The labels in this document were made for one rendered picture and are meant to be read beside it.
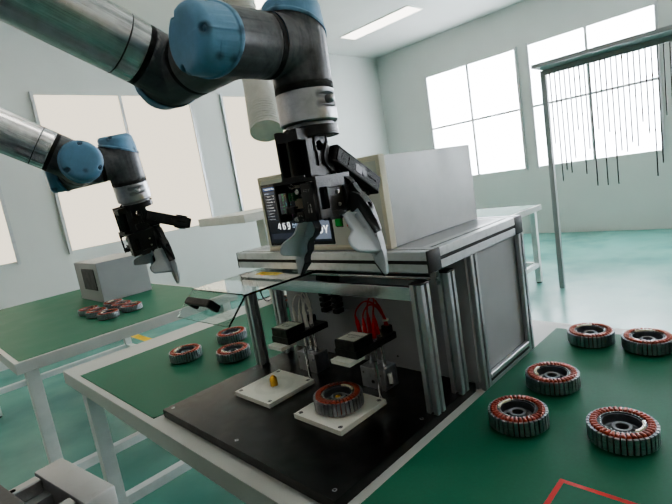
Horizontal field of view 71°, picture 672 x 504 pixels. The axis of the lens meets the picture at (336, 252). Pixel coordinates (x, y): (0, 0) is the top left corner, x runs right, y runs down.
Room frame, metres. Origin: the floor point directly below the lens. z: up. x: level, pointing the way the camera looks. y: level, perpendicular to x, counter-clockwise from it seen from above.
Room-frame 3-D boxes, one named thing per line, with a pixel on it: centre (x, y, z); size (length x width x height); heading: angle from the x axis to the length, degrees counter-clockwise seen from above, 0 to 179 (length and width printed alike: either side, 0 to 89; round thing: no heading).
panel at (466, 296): (1.25, -0.05, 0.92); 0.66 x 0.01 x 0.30; 44
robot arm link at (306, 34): (0.62, 0.01, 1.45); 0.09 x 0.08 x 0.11; 134
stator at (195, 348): (1.59, 0.58, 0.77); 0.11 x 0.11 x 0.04
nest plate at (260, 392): (1.16, 0.22, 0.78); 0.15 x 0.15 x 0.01; 44
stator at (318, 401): (0.99, 0.05, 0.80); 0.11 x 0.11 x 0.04
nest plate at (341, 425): (0.99, 0.05, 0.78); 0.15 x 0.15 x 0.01; 44
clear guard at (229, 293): (1.18, 0.22, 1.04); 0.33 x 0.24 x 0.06; 134
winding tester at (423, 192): (1.29, -0.11, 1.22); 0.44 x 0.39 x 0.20; 44
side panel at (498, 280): (1.12, -0.38, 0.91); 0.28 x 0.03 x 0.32; 134
